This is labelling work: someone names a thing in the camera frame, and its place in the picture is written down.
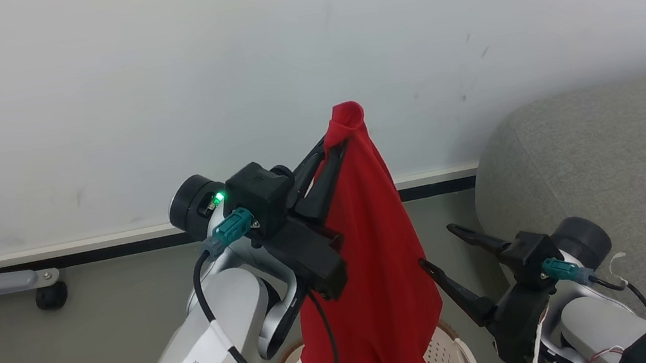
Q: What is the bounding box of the thin white wire bundle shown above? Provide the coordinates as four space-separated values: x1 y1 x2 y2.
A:
522 288 627 363

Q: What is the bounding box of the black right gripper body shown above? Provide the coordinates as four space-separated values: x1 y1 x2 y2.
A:
482 280 567 363

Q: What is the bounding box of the black caster wheel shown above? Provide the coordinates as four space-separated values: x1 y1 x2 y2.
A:
33 279 71 313

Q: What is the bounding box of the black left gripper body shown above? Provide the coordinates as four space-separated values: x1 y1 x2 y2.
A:
248 208 353 312

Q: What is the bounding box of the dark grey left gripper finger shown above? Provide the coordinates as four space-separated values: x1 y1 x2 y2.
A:
288 135 337 204
285 141 359 226

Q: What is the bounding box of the white and black baseboard strip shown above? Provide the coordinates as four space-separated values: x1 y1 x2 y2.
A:
0 162 485 277

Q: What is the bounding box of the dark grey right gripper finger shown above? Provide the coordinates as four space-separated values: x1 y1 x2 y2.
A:
418 248 501 335
446 215 513 260

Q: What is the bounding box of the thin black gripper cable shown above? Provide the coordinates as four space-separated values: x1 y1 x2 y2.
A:
304 286 341 363

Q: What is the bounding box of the black cable with teal plug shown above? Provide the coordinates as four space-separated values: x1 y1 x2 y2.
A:
184 202 295 363
540 243 646 341

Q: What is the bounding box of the grey fabric sofa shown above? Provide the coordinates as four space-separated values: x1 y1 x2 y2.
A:
459 72 646 363

